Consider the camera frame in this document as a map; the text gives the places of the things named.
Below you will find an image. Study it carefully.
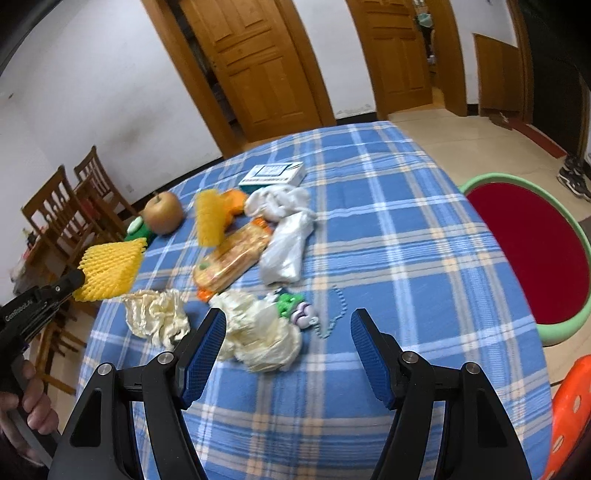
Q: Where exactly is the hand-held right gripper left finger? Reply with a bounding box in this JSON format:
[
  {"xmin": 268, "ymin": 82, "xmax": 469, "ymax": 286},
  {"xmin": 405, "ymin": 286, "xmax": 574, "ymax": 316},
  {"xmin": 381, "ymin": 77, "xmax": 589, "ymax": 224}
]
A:
[{"xmin": 48, "ymin": 307, "xmax": 228, "ymax": 480}]

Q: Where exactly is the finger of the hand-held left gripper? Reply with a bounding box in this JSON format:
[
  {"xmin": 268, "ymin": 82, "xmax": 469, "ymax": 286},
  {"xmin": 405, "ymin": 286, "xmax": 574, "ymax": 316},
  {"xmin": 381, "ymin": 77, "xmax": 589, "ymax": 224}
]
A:
[{"xmin": 39, "ymin": 269, "xmax": 88, "ymax": 306}]

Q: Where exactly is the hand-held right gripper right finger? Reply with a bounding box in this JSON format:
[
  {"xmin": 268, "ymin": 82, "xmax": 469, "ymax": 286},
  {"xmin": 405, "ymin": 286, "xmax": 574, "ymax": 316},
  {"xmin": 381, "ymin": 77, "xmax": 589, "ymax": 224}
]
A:
[{"xmin": 350, "ymin": 308, "xmax": 532, "ymax": 480}]

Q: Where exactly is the yellow foam fruit net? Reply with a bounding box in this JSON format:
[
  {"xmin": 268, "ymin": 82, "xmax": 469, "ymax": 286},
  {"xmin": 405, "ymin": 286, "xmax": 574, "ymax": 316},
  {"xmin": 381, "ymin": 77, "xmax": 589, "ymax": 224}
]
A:
[
  {"xmin": 194, "ymin": 188, "xmax": 225, "ymax": 247},
  {"xmin": 73, "ymin": 237, "xmax": 147, "ymax": 303}
]

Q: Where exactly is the large cream bag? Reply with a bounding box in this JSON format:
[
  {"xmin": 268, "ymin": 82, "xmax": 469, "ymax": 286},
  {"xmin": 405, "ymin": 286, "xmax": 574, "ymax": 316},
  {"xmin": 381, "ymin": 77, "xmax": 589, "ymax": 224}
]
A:
[{"xmin": 210, "ymin": 290, "xmax": 303, "ymax": 374}]

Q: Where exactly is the small cream wrapper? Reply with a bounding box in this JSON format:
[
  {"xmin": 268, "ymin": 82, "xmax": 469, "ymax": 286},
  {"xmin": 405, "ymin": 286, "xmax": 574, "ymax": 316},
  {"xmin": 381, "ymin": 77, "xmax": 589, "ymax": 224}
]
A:
[{"xmin": 122, "ymin": 290, "xmax": 191, "ymax": 349}]

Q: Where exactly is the orange snack packet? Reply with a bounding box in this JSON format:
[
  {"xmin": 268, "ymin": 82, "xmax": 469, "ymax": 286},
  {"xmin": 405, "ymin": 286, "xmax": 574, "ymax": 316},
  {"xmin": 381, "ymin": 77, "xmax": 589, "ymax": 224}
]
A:
[{"xmin": 192, "ymin": 217, "xmax": 273, "ymax": 301}]

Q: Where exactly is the white plastic bag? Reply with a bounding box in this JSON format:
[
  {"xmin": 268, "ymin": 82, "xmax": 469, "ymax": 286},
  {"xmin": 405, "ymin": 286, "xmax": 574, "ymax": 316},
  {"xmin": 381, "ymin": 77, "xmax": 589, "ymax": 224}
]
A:
[{"xmin": 259, "ymin": 210, "xmax": 318, "ymax": 283}]

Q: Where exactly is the white tissue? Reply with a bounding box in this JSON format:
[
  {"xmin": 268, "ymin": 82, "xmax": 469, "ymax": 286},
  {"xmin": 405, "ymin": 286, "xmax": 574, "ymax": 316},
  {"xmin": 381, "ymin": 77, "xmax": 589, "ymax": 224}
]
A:
[{"xmin": 244, "ymin": 185, "xmax": 311, "ymax": 222}]

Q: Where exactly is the red bin with green rim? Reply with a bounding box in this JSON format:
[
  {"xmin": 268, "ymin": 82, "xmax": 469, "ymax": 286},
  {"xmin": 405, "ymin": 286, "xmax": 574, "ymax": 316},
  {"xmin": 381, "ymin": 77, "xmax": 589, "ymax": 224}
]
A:
[{"xmin": 458, "ymin": 172, "xmax": 591, "ymax": 347}]

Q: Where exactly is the person's left hand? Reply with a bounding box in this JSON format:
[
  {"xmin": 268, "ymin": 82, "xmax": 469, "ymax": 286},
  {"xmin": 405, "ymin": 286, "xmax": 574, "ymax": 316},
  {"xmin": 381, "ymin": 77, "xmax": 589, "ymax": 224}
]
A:
[{"xmin": 0, "ymin": 359, "xmax": 60, "ymax": 437}]

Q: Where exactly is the wooden chair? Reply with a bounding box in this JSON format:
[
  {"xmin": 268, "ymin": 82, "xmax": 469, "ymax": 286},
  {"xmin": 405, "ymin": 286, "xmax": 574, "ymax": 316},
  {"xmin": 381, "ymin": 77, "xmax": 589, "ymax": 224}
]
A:
[
  {"xmin": 21, "ymin": 166, "xmax": 100, "ymax": 278},
  {"xmin": 30, "ymin": 305, "xmax": 90, "ymax": 398},
  {"xmin": 74, "ymin": 145, "xmax": 139, "ymax": 232}
]

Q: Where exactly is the green and purple toy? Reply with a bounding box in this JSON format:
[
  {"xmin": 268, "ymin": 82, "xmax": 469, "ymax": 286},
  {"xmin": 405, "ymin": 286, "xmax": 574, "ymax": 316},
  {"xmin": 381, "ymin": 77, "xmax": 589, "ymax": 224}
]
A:
[{"xmin": 274, "ymin": 291, "xmax": 319, "ymax": 330}]

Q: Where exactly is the green plastic toy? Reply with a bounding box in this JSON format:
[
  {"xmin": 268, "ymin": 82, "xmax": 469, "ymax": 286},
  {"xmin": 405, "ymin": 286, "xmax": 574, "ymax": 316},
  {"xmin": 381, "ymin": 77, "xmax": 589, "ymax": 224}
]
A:
[{"xmin": 124, "ymin": 217, "xmax": 155, "ymax": 241}]

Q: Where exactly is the blue plaid tablecloth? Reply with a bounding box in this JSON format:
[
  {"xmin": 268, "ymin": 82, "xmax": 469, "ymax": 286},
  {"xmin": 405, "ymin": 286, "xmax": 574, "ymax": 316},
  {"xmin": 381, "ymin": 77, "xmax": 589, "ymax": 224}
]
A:
[{"xmin": 76, "ymin": 121, "xmax": 555, "ymax": 480}]

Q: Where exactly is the brown apple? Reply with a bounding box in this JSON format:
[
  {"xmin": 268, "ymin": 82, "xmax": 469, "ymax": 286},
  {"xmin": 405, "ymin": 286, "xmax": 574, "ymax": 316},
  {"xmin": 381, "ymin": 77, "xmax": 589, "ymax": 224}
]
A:
[{"xmin": 143, "ymin": 191, "xmax": 184, "ymax": 235}]

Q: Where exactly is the orange plastic toy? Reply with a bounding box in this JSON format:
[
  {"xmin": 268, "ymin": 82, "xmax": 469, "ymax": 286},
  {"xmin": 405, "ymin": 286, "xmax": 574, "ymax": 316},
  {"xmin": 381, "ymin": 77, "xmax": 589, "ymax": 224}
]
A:
[{"xmin": 222, "ymin": 188, "xmax": 247, "ymax": 229}]

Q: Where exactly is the small white printed box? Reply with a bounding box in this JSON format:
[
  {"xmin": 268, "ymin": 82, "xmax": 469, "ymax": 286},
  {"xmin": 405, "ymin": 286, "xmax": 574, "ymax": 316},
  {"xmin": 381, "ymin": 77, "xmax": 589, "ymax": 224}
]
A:
[{"xmin": 238, "ymin": 161, "xmax": 306, "ymax": 188}]

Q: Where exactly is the orange plastic stool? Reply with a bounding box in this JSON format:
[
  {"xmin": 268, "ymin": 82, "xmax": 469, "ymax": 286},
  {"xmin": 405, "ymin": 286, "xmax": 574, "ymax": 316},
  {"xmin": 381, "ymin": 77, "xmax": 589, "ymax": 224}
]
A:
[{"xmin": 540, "ymin": 355, "xmax": 591, "ymax": 480}]

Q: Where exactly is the red floor mat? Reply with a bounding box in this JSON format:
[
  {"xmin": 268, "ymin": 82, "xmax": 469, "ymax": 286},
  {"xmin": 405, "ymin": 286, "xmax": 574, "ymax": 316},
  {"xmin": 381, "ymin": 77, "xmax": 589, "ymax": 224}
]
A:
[{"xmin": 508, "ymin": 117, "xmax": 568, "ymax": 160}]

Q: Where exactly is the wooden panel door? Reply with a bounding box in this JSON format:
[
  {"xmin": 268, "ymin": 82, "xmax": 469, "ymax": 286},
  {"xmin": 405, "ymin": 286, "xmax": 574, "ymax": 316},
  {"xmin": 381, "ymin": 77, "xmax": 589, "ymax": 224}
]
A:
[
  {"xmin": 348, "ymin": 0, "xmax": 435, "ymax": 118},
  {"xmin": 180, "ymin": 0, "xmax": 324, "ymax": 144}
]

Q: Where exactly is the short wooden panel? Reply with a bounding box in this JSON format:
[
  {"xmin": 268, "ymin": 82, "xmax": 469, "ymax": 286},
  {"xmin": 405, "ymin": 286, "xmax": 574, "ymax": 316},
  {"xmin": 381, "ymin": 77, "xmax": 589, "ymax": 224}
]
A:
[{"xmin": 473, "ymin": 32, "xmax": 532, "ymax": 123}]

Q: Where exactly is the pale bead chain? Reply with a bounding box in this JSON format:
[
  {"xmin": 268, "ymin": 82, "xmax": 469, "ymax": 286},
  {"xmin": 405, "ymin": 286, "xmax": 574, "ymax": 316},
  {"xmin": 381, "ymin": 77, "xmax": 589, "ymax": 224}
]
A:
[{"xmin": 316, "ymin": 285, "xmax": 348, "ymax": 341}]

